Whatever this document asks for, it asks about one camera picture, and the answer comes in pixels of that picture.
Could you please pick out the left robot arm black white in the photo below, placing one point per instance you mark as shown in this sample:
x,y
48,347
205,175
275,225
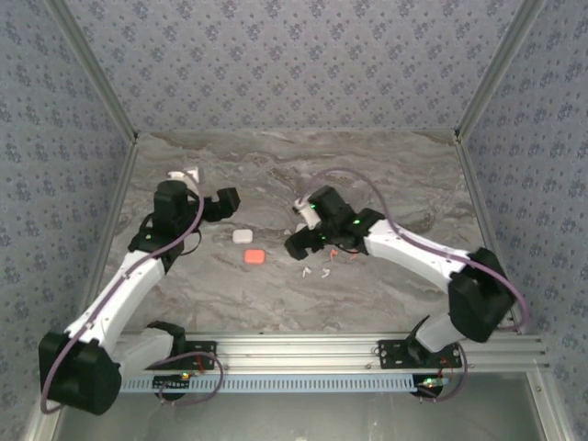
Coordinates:
x,y
105,303

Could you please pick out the aluminium mounting rail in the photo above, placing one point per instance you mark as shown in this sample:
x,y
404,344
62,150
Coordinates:
x,y
298,351

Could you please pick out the aluminium frame post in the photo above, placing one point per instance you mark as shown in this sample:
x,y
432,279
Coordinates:
x,y
495,69
96,69

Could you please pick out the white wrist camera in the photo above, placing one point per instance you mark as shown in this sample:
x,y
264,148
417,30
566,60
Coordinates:
x,y
190,173
308,216

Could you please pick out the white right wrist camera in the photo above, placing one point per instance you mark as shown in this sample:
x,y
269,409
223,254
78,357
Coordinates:
x,y
308,216

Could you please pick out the pink earbud charging case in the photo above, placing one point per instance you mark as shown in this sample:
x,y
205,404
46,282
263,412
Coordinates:
x,y
254,256

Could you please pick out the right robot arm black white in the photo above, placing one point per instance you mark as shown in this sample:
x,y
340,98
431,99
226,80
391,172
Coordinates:
x,y
413,250

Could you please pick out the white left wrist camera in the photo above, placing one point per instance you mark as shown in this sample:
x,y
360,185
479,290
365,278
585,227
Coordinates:
x,y
190,173

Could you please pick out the grey metal panel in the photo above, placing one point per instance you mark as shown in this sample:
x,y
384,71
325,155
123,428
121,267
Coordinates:
x,y
294,418

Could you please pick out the aluminium table edge rail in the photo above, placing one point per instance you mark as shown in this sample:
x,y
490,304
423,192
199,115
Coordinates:
x,y
120,184
475,184

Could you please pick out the black board green light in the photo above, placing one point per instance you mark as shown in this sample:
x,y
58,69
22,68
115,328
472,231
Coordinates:
x,y
429,386
172,382

